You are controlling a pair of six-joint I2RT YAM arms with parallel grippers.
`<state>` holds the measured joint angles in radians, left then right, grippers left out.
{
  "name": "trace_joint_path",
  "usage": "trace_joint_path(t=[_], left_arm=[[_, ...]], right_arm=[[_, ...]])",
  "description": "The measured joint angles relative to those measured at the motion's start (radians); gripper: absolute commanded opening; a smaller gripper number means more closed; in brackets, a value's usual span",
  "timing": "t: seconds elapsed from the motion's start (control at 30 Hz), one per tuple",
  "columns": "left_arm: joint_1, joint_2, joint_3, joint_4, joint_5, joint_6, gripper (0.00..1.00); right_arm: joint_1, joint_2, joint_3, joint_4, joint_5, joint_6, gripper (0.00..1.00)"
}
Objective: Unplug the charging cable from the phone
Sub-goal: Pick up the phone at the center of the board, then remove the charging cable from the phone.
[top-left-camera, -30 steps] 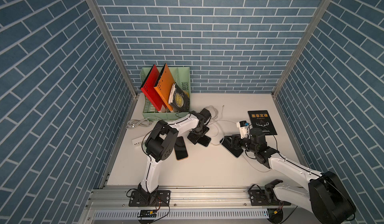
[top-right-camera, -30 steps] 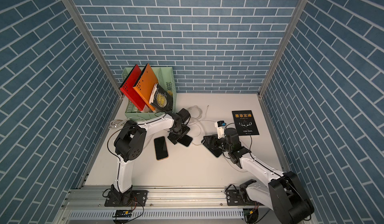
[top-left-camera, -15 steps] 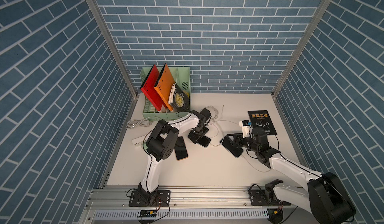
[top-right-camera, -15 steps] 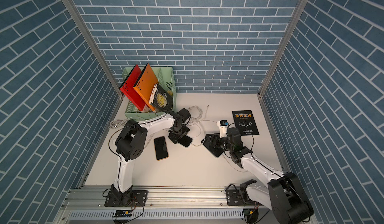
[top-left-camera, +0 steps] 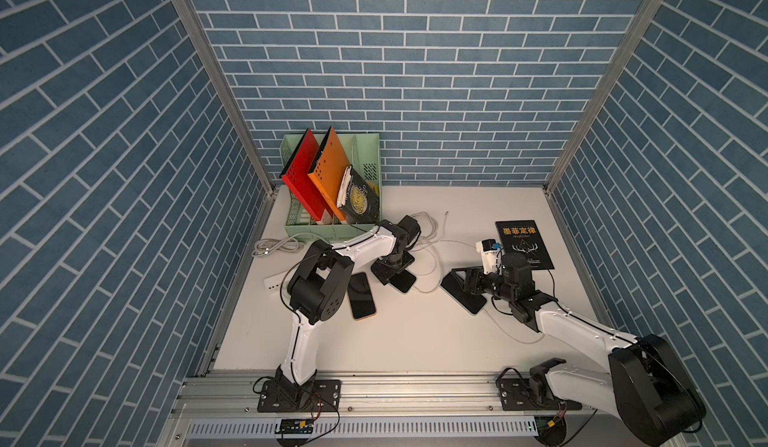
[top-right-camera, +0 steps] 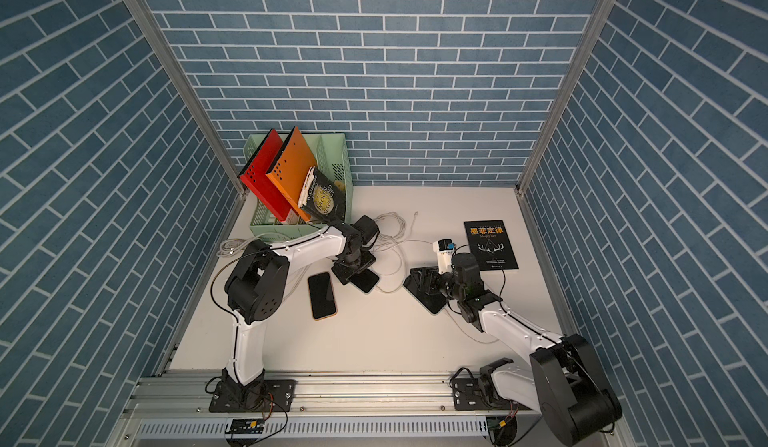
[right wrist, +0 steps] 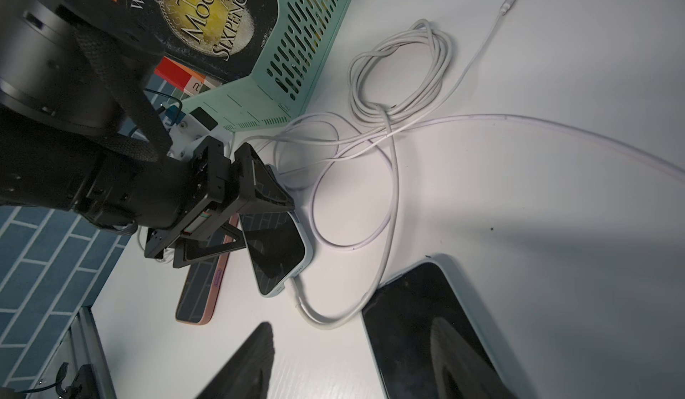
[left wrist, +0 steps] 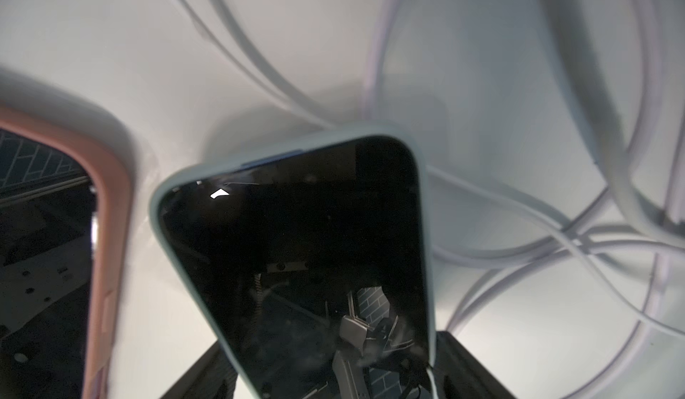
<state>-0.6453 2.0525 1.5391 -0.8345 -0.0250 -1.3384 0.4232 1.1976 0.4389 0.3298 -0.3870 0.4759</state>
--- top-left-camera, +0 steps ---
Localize green plastic file organizer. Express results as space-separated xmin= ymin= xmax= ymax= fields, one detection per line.
xmin=281 ymin=132 xmax=381 ymax=243

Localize white charging cable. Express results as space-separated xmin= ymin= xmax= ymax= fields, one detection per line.
xmin=407 ymin=209 xmax=481 ymax=295

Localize black phone right side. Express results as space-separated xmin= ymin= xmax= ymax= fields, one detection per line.
xmin=440 ymin=270 xmax=487 ymax=315

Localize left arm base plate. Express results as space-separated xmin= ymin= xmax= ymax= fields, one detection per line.
xmin=257 ymin=379 xmax=342 ymax=413

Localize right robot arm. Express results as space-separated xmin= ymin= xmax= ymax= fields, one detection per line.
xmin=460 ymin=239 xmax=706 ymax=446

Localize black Moon and Sixpence book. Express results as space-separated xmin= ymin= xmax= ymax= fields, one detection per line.
xmin=336 ymin=165 xmax=380 ymax=224

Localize white cable to right phone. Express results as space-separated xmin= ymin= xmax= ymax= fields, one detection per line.
xmin=479 ymin=307 xmax=544 ymax=346

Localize black book with deer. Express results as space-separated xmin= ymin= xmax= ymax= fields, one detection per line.
xmin=495 ymin=220 xmax=554 ymax=270

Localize aluminium rail frame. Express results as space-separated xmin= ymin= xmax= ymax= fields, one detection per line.
xmin=158 ymin=370 xmax=637 ymax=446

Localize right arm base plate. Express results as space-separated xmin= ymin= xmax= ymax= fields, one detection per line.
xmin=495 ymin=376 xmax=584 ymax=412

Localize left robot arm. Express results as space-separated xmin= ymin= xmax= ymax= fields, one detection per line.
xmin=275 ymin=216 xmax=421 ymax=391

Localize grey coiled power cord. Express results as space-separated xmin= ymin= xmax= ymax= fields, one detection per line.
xmin=251 ymin=233 xmax=307 ymax=259

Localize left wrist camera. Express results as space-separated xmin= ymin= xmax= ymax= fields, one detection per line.
xmin=397 ymin=215 xmax=421 ymax=250

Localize small black controller box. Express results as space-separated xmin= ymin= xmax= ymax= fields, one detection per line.
xmin=275 ymin=418 xmax=315 ymax=437

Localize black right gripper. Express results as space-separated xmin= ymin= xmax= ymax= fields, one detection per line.
xmin=452 ymin=265 xmax=515 ymax=304

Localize red book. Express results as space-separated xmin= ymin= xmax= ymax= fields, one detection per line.
xmin=281 ymin=129 xmax=332 ymax=225

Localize orange book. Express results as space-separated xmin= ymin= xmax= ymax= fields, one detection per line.
xmin=308 ymin=127 xmax=350 ymax=223

